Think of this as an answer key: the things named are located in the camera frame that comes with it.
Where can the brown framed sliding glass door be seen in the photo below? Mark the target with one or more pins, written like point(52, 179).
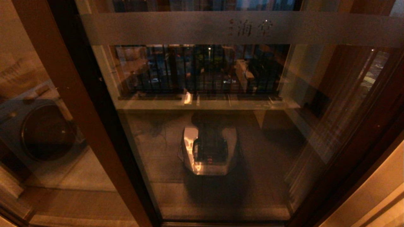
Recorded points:
point(189, 28)

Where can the black balcony railing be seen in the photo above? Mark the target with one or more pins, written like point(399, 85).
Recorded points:
point(202, 69)

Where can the brown framed fixed glass panel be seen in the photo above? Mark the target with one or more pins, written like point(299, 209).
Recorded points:
point(79, 94)

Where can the dark brown door jamb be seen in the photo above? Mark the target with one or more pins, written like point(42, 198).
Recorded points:
point(363, 175)

